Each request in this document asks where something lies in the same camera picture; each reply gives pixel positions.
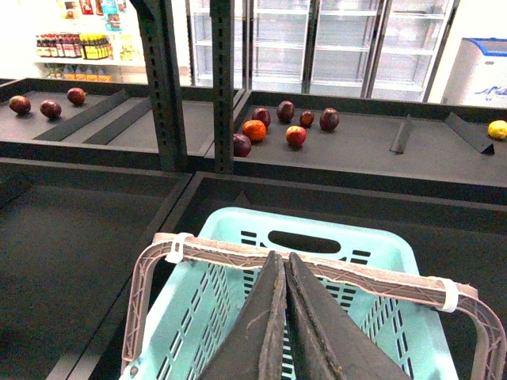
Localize white chest freezer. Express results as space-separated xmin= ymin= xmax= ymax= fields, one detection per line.
xmin=441 ymin=37 xmax=506 ymax=108

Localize small red fruit back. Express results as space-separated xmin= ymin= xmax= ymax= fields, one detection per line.
xmin=299 ymin=110 xmax=314 ymax=128

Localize dark purple fruit front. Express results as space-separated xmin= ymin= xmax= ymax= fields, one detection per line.
xmin=233 ymin=134 xmax=252 ymax=158

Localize grey shelf divider left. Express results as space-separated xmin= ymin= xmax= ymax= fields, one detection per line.
xmin=390 ymin=115 xmax=413 ymax=154

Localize pink basket handle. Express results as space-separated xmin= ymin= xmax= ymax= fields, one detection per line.
xmin=121 ymin=233 xmax=506 ymax=379

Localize yellow lemon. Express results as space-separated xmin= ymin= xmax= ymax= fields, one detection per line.
xmin=487 ymin=120 xmax=507 ymax=140

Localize dark purple fruit back centre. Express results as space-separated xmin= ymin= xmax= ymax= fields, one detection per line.
xmin=276 ymin=101 xmax=295 ymax=124

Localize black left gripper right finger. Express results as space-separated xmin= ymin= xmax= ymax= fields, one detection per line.
xmin=284 ymin=253 xmax=409 ymax=379

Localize grey shelf divider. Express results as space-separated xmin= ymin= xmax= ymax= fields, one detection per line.
xmin=390 ymin=115 xmax=413 ymax=154
xmin=444 ymin=112 xmax=495 ymax=155

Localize red yellow apple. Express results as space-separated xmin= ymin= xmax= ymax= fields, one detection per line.
xmin=285 ymin=126 xmax=307 ymax=148

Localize grey shelf divider right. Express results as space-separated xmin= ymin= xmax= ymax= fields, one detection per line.
xmin=444 ymin=112 xmax=495 ymax=155

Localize bottles on store shelf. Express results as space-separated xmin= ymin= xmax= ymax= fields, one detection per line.
xmin=35 ymin=32 xmax=113 ymax=61

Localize glass door refrigerator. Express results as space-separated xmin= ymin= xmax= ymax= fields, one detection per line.
xmin=185 ymin=0 xmax=461 ymax=104

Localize light blue plastic basket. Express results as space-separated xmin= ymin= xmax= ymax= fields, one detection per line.
xmin=123 ymin=207 xmax=457 ymax=379

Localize dark purple fruit far left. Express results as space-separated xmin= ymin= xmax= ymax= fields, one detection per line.
xmin=9 ymin=95 xmax=31 ymax=115

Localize dark purple fruit back right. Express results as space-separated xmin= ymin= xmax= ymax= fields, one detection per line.
xmin=319 ymin=108 xmax=340 ymax=131

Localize orange fruit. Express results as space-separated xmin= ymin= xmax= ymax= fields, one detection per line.
xmin=242 ymin=120 xmax=267 ymax=143

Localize dark purple fruit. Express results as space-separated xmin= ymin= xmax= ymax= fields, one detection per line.
xmin=40 ymin=100 xmax=62 ymax=120
xmin=9 ymin=95 xmax=31 ymax=115
xmin=233 ymin=134 xmax=252 ymax=158
xmin=319 ymin=108 xmax=340 ymax=131
xmin=251 ymin=108 xmax=271 ymax=128
xmin=67 ymin=87 xmax=87 ymax=106
xmin=276 ymin=101 xmax=295 ymax=124

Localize dark purple fruit left middle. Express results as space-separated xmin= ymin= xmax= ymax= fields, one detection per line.
xmin=40 ymin=100 xmax=62 ymax=120

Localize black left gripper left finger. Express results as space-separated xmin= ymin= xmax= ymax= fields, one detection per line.
xmin=199 ymin=252 xmax=286 ymax=379

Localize dark metal shelf post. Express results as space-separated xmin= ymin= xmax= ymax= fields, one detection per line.
xmin=132 ymin=0 xmax=188 ymax=172

